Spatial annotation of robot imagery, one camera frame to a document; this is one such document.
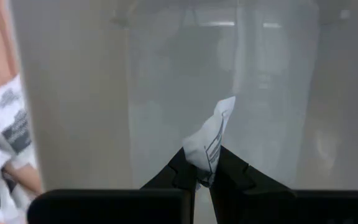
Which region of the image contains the grey plastic bin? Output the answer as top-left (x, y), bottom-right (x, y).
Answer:
top-left (9, 0), bottom-right (358, 224)

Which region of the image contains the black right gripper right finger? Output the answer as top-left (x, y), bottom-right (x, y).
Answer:
top-left (208, 146), bottom-right (358, 224)

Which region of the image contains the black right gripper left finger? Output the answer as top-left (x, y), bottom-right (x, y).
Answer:
top-left (26, 147), bottom-right (198, 224)

